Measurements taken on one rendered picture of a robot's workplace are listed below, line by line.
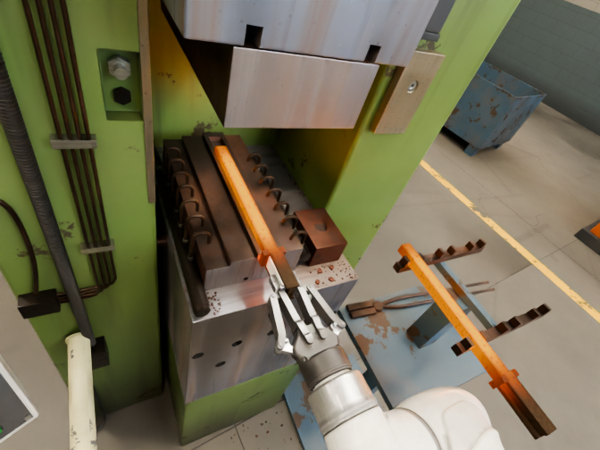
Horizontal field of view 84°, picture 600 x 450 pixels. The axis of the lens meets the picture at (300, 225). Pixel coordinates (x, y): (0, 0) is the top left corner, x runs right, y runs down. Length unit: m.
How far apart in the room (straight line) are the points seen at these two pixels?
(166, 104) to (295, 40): 0.59
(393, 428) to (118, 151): 0.56
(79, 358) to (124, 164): 0.50
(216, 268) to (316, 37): 0.41
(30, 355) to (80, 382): 0.82
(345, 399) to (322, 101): 0.40
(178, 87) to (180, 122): 0.10
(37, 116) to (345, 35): 0.41
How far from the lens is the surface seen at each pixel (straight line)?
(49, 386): 1.65
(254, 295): 0.69
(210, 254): 0.65
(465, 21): 0.79
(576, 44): 8.36
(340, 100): 0.48
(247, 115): 0.43
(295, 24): 0.41
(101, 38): 0.52
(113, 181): 0.64
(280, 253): 0.63
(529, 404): 0.77
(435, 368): 1.05
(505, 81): 4.95
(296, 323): 0.56
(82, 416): 0.90
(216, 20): 0.38
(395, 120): 0.76
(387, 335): 1.01
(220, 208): 0.73
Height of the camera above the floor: 1.49
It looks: 42 degrees down
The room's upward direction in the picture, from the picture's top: 21 degrees clockwise
